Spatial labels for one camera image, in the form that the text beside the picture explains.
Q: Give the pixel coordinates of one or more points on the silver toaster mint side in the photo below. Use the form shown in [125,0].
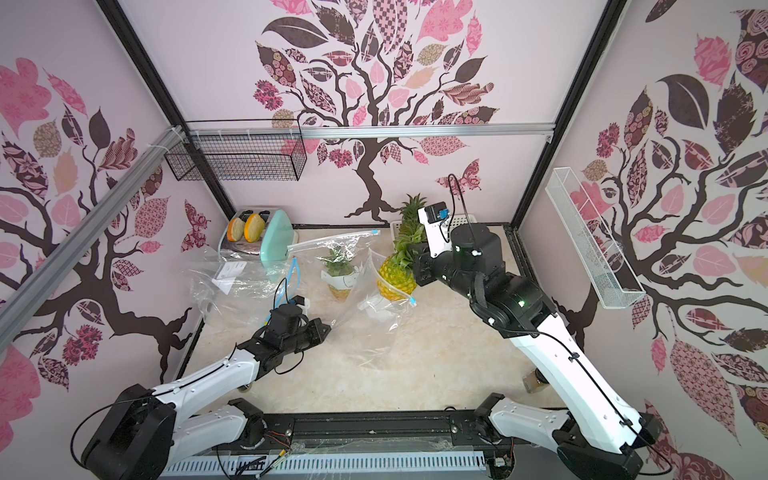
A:
[272,248]

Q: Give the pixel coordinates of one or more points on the amber bottle black cap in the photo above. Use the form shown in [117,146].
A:
[534,381]

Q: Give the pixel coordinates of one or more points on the black wire wall basket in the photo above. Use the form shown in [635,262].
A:
[240,154]

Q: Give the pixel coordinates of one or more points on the bread slice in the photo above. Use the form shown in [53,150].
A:
[254,227]
[235,230]

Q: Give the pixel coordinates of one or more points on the white slotted cable duct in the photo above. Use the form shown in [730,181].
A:
[321,464]

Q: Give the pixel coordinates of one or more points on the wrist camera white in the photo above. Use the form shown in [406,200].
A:
[434,218]
[297,306]

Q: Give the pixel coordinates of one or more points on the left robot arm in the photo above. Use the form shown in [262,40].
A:
[198,384]

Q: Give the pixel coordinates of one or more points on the aluminium frame bar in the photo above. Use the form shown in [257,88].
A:
[409,131]
[26,300]

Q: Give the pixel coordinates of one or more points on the white wire wall shelf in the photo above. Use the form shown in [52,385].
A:
[580,206]

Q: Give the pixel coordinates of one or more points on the aluminium frame bar left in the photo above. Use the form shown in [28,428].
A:
[26,300]

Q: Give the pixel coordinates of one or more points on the aluminium frame bar back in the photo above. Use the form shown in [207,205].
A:
[409,131]

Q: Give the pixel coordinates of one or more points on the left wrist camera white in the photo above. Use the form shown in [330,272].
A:
[297,306]

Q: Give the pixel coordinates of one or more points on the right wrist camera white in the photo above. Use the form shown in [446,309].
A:
[434,218]

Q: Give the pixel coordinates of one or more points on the right bread slice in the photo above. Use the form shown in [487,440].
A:
[254,227]

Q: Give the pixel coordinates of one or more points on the white plastic basket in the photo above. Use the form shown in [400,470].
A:
[458,220]

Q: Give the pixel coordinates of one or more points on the left bread slice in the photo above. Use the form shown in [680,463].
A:
[235,230]

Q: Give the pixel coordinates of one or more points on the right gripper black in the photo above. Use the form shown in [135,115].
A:
[423,267]

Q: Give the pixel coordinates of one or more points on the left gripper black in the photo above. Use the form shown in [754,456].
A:
[314,326]

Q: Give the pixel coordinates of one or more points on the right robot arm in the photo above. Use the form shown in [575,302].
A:
[598,434]

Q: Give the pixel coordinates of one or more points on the zip-top bag clear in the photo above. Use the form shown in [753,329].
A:
[310,252]
[366,327]
[230,288]

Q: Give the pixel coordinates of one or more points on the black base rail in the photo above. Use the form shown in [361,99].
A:
[372,432]

